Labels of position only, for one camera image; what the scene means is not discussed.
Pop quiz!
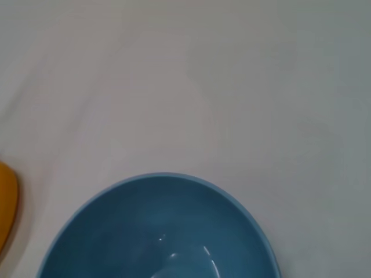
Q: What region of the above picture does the blue ceramic bowl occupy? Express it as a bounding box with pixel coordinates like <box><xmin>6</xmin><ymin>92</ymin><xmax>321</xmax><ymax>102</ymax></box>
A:
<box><xmin>35</xmin><ymin>172</ymin><xmax>282</xmax><ymax>278</ymax></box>

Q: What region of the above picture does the yellow banana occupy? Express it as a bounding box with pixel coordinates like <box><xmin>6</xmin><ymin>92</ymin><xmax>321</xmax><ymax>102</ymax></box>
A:
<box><xmin>0</xmin><ymin>161</ymin><xmax>20</xmax><ymax>258</ymax></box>

